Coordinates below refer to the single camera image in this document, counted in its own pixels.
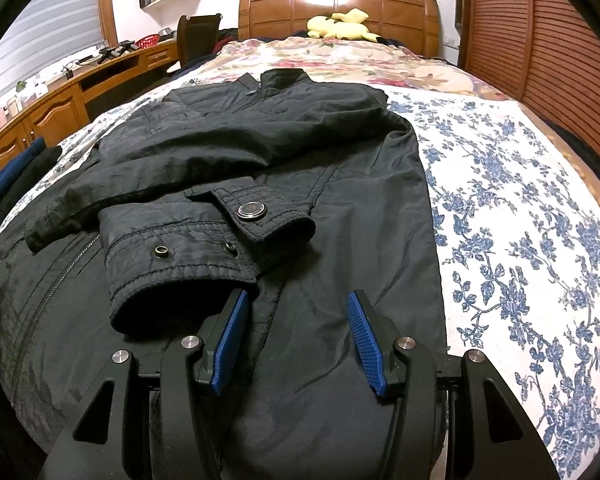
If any yellow plush toy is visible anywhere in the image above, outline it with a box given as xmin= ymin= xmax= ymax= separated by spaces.
xmin=306 ymin=8 xmax=379 ymax=42

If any wooden desk with cabinets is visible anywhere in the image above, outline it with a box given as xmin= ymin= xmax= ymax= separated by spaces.
xmin=0 ymin=39 xmax=178 ymax=170

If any folded navy blue garment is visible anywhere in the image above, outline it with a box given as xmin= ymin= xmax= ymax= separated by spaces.
xmin=0 ymin=138 xmax=46 ymax=201

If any brown louvered wardrobe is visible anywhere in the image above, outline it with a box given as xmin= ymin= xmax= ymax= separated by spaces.
xmin=457 ymin=0 xmax=600 ymax=156

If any blue floral white bedsheet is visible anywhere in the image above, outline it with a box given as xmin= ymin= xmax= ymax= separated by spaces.
xmin=0 ymin=81 xmax=600 ymax=479

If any folded black garment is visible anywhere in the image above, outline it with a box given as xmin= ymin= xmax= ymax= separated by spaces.
xmin=0 ymin=145 xmax=62 ymax=225

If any dark wooden chair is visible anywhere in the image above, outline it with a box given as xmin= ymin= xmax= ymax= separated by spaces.
xmin=169 ymin=13 xmax=222 ymax=74

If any red floral beige blanket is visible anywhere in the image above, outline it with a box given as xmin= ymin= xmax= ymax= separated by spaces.
xmin=192 ymin=37 xmax=507 ymax=101

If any black jacket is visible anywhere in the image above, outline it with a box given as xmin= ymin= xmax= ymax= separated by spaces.
xmin=0 ymin=70 xmax=446 ymax=479

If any wooden bed headboard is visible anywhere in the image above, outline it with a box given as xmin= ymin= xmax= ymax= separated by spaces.
xmin=237 ymin=0 xmax=442 ymax=60

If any red basket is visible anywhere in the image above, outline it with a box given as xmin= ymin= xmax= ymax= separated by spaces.
xmin=135 ymin=34 xmax=160 ymax=49

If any grey window blind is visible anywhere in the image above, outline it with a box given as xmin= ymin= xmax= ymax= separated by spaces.
xmin=0 ymin=0 xmax=102 ymax=96

